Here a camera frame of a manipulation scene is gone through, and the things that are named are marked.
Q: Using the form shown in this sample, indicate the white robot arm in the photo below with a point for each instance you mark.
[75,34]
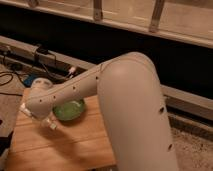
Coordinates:
[132,105]

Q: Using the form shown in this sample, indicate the wooden table board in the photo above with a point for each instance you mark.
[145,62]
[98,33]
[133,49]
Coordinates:
[78,145]

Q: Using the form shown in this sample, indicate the green ceramic bowl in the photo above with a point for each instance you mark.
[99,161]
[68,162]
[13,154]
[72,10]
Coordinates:
[70,110]

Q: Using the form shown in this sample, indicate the wooden window frame rail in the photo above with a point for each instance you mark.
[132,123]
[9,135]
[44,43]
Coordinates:
[189,21]

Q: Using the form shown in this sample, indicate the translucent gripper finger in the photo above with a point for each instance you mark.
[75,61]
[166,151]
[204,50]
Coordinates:
[25,110]
[49,123]

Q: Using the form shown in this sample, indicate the white plug connector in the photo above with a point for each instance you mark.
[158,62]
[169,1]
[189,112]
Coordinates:
[72,71]

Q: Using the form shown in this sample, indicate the black power adapter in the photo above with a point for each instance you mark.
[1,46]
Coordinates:
[42,50]

